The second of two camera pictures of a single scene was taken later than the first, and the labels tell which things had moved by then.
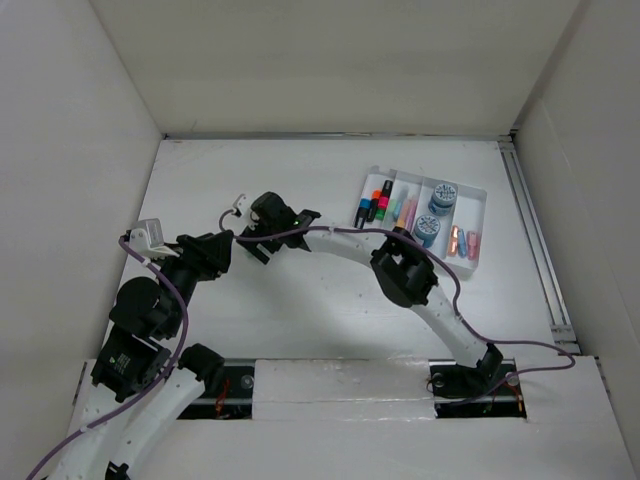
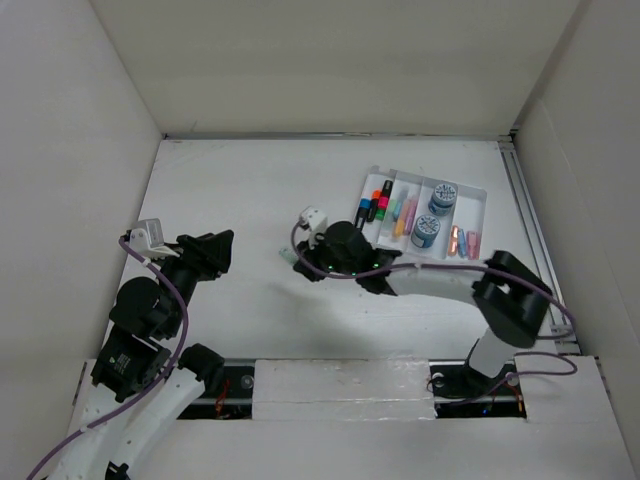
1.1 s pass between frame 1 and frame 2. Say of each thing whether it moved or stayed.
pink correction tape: stayed
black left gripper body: stayed
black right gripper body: moved
